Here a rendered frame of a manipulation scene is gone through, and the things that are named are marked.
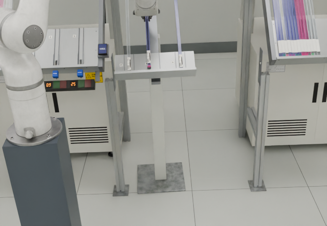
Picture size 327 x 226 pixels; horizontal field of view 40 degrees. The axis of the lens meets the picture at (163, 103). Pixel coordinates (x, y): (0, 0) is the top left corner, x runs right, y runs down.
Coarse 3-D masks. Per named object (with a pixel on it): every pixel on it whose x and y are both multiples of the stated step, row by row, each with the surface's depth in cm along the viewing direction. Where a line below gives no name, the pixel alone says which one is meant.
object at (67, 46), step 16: (48, 32) 208; (64, 32) 208; (80, 32) 208; (96, 32) 207; (48, 48) 206; (64, 48) 205; (80, 48) 205; (96, 48) 205; (48, 64) 203; (64, 64) 203
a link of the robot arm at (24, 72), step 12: (0, 12) 138; (12, 12) 136; (0, 48) 142; (0, 60) 142; (12, 60) 143; (24, 60) 144; (36, 60) 148; (12, 72) 141; (24, 72) 141; (36, 72) 144; (12, 84) 142; (24, 84) 142; (36, 84) 145
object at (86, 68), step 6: (42, 66) 201; (48, 66) 200; (54, 66) 200; (60, 66) 200; (66, 66) 200; (72, 66) 200; (78, 66) 200; (84, 66) 200; (90, 66) 200; (96, 66) 200; (0, 72) 204; (42, 72) 205; (48, 72) 205; (60, 72) 206; (66, 72) 206; (72, 72) 206; (84, 72) 207
